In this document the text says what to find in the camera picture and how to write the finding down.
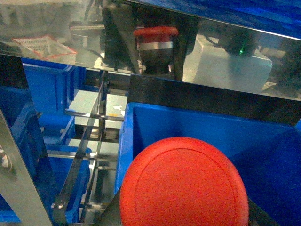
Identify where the red push button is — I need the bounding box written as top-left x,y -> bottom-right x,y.
119,137 -> 249,226

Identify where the black back panel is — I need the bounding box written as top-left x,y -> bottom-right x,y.
127,75 -> 301,126

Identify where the large blue plastic bin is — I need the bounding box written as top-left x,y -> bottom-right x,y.
114,103 -> 301,226

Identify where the upper steel shelf rail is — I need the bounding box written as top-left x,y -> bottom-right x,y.
0,0 -> 301,100

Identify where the steel rack upright post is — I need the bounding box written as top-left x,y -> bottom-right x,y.
0,113 -> 52,226

